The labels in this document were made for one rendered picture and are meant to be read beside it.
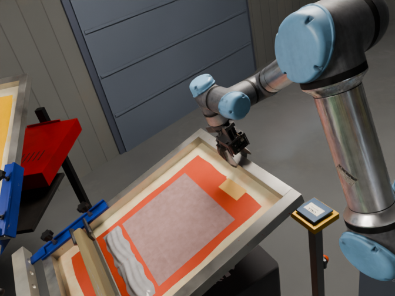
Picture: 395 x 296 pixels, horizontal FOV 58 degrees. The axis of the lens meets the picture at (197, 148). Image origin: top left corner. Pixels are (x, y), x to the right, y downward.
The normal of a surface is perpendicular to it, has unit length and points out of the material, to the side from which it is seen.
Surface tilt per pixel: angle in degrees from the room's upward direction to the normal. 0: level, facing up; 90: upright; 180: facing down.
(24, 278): 16
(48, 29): 90
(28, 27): 90
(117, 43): 90
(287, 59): 83
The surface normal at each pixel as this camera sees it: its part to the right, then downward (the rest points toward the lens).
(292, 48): -0.85, 0.32
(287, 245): -0.21, -0.83
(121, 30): 0.69, 0.25
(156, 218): -0.43, -0.69
